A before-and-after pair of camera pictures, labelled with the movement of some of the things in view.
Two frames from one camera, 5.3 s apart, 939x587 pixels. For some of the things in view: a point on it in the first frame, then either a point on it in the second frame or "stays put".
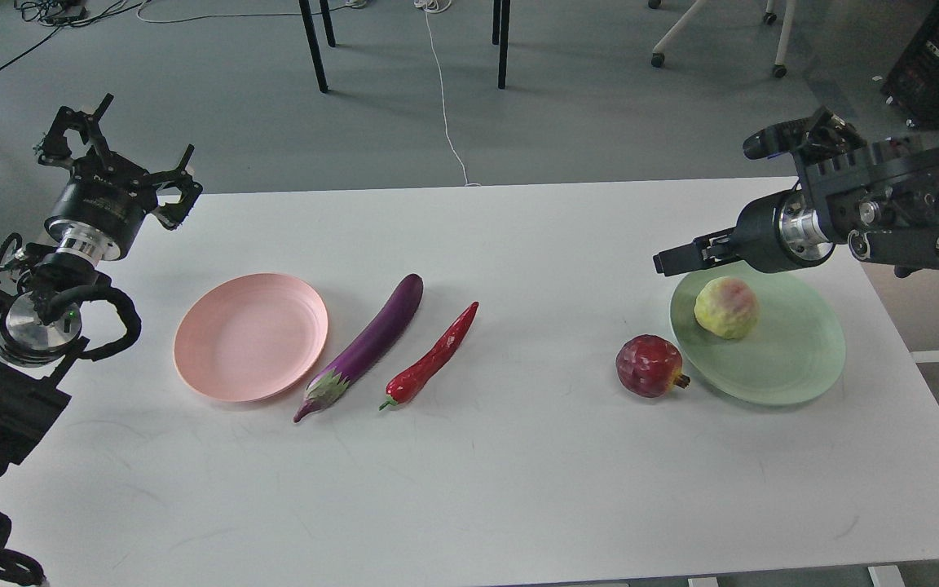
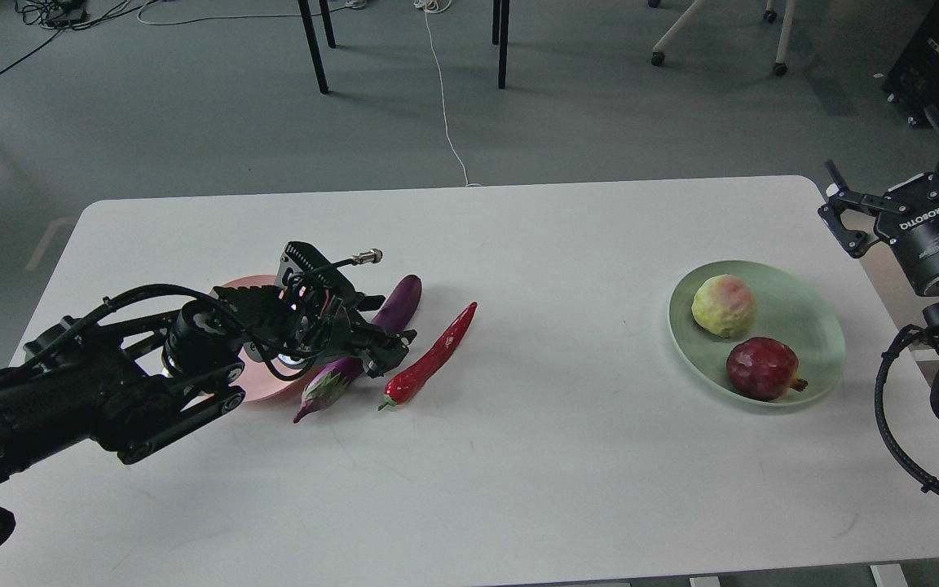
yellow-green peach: x=726 y=307 stays put
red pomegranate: x=650 y=366 -> x=764 y=369
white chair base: x=779 y=70 stays put
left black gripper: x=104 y=200 -> x=305 y=315
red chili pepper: x=407 y=384 stays put
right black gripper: x=775 y=233 -> x=938 y=227
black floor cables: x=62 y=14 stays put
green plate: x=795 y=350 stays put
